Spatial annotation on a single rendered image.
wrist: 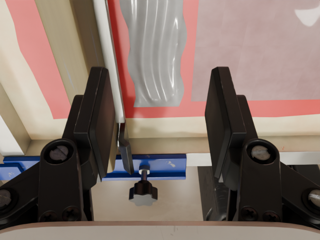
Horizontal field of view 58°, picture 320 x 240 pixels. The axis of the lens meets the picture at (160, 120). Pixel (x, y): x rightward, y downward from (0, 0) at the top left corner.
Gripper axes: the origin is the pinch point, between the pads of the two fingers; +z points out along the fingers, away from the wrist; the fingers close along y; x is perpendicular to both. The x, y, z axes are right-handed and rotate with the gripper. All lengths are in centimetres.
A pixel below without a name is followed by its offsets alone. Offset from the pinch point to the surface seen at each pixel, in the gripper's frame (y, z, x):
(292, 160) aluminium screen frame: 22.4, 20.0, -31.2
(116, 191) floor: -38, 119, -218
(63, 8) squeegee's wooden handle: -7.4, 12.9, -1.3
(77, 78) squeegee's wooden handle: -7.7, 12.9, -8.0
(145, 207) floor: -14, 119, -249
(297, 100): 20.8, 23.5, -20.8
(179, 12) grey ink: 2.3, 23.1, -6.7
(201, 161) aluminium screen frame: 7.1, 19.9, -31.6
